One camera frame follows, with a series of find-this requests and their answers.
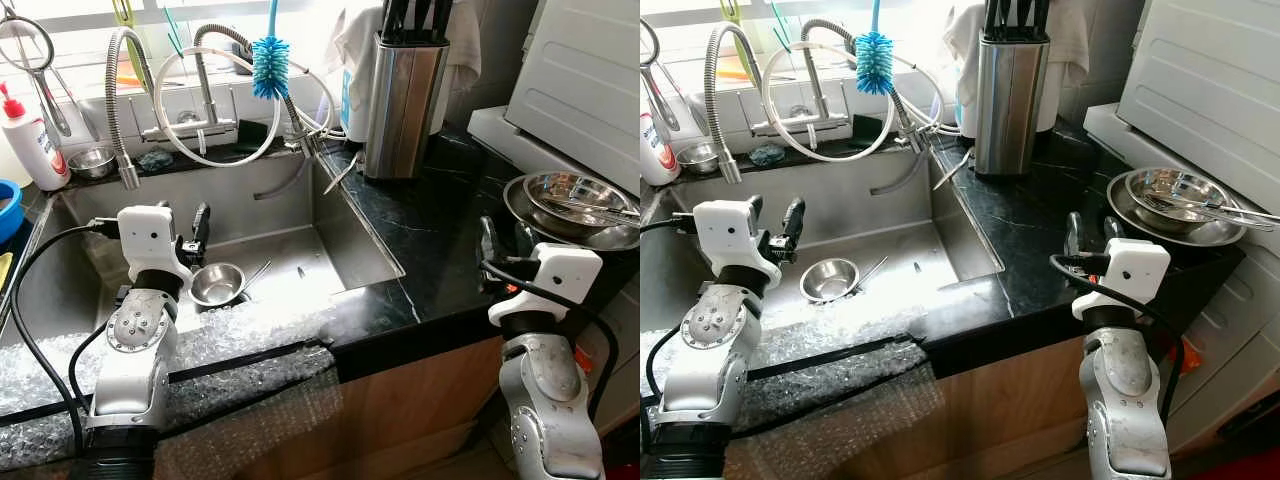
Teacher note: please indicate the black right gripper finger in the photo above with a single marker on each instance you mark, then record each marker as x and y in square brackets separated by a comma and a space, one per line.
[1112, 230]
[525, 237]
[1074, 235]
[488, 240]

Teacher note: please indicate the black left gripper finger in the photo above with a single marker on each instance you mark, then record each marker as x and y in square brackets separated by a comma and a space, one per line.
[794, 218]
[202, 222]
[754, 205]

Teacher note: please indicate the small stainless steel bowl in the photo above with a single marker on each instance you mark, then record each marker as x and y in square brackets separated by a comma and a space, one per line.
[215, 285]
[698, 160]
[92, 165]
[828, 280]

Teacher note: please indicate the stainless steel spoon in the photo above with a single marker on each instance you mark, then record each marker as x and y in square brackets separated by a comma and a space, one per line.
[872, 272]
[258, 275]

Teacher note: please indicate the shallow stainless steel plate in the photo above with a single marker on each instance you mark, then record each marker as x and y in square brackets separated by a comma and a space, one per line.
[520, 215]
[1120, 210]

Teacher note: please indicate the dark mesh scrubber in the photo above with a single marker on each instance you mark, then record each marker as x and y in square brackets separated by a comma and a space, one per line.
[155, 162]
[767, 156]

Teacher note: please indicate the large stainless steel bowl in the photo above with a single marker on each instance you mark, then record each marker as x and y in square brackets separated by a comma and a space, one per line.
[1150, 185]
[560, 185]

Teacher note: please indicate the dark green scouring pad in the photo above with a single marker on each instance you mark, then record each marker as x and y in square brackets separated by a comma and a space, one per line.
[858, 132]
[250, 135]

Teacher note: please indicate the stainless steel sink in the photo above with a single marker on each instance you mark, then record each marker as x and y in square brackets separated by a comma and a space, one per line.
[300, 250]
[900, 240]

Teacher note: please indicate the flexible spring neck faucet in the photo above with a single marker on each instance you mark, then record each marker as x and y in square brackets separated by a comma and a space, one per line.
[113, 110]
[712, 105]

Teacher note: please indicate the white soap bottle red cap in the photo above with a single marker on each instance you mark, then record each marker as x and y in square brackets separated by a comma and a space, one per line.
[40, 150]
[660, 150]

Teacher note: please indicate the chrome sink faucet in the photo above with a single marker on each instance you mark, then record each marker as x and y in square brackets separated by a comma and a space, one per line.
[815, 85]
[207, 90]

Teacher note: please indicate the thin metal utensil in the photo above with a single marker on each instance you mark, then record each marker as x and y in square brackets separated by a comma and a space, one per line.
[340, 175]
[950, 170]

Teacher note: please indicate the stainless steel knife block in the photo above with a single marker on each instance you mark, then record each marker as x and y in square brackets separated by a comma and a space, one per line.
[405, 110]
[1010, 110]

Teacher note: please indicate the white drawer unit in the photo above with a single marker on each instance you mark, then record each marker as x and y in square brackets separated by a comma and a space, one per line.
[1230, 340]

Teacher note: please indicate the white cylinder with blue label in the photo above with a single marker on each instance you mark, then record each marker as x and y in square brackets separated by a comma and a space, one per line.
[966, 110]
[352, 110]

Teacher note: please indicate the white ribbed countertop appliance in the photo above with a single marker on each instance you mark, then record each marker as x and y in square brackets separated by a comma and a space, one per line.
[1200, 80]
[580, 80]

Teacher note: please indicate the blue bottle brush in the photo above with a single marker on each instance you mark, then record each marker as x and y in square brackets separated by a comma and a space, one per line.
[874, 65]
[270, 70]

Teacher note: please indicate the thin green stick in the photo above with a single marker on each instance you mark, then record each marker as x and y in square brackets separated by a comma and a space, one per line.
[781, 28]
[173, 32]

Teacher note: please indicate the blue plastic bowl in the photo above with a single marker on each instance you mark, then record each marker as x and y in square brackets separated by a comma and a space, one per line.
[8, 215]

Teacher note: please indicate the white hanging towel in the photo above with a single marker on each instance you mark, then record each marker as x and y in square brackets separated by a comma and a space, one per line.
[1070, 45]
[465, 50]

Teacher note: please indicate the yellow green hanging utensil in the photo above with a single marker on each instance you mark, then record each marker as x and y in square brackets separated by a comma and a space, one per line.
[122, 12]
[730, 12]

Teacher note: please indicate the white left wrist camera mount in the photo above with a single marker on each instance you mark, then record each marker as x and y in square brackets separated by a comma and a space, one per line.
[730, 235]
[150, 240]

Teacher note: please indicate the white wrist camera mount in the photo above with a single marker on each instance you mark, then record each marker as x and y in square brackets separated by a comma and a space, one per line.
[730, 235]
[560, 280]
[1130, 275]
[150, 240]

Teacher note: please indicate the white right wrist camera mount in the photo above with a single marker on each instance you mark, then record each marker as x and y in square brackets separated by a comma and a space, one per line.
[560, 280]
[1130, 275]

